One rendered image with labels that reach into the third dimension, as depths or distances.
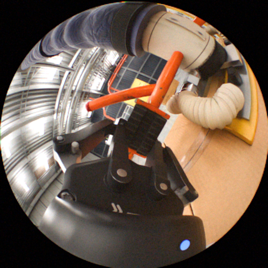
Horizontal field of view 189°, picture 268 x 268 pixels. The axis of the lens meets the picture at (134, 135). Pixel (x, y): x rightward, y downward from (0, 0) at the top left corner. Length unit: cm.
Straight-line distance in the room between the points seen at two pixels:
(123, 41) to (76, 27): 16
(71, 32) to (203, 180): 43
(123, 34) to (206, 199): 30
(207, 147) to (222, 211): 13
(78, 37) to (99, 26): 8
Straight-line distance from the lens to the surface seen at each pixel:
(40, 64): 196
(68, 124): 648
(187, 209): 19
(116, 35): 20
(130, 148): 16
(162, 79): 16
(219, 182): 16
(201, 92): 22
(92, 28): 24
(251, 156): 15
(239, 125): 15
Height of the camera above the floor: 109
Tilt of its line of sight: 4 degrees down
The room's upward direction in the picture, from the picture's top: 65 degrees counter-clockwise
